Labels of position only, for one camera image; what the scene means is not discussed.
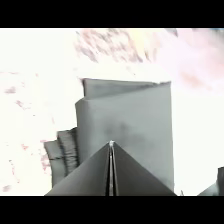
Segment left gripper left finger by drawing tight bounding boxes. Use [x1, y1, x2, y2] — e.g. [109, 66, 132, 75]
[45, 142, 111, 197]

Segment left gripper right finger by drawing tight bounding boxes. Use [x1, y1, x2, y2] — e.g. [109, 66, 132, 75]
[112, 143, 177, 197]

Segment dark grey pants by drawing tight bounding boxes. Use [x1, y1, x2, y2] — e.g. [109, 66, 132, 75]
[43, 77, 175, 197]

